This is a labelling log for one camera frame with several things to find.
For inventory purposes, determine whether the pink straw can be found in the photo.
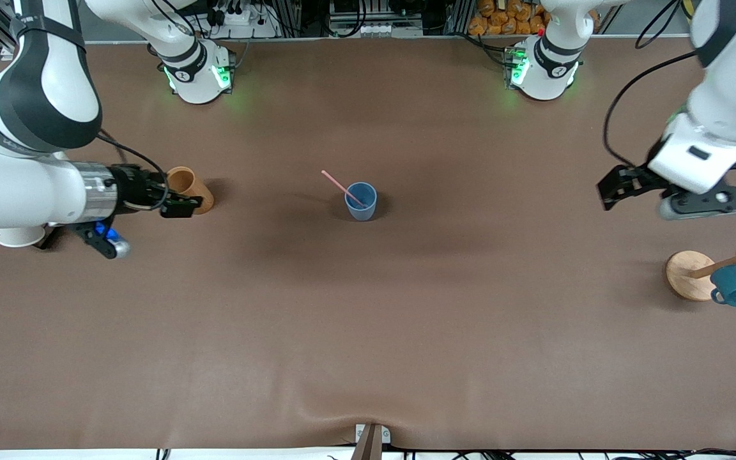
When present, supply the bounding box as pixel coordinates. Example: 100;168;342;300
321;169;366;208

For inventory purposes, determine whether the light blue cup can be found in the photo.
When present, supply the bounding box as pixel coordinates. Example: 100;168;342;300
344;182;378;222

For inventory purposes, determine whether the brown wooden chopstick holder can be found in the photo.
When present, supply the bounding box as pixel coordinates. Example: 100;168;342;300
167;166;215;215

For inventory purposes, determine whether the white paper cup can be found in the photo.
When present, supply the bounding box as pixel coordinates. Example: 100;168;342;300
0;225;47;249

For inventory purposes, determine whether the wooden mug tree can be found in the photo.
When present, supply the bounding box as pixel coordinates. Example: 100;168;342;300
666;229;736;302

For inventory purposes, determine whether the white power strip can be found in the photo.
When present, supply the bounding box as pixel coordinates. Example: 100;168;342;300
211;5;280;39

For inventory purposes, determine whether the bag of orange snacks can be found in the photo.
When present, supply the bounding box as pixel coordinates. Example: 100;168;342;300
468;0;600;36

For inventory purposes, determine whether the brown table cover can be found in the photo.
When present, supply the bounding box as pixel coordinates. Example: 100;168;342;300
0;35;736;452

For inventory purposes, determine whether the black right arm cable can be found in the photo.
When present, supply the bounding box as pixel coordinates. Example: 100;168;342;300
96;130;171;211

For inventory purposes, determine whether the black wire cup rack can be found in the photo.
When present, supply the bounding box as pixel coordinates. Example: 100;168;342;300
36;225;68;250

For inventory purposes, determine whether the metal table bracket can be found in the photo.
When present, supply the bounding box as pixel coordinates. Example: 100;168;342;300
350;423;392;460

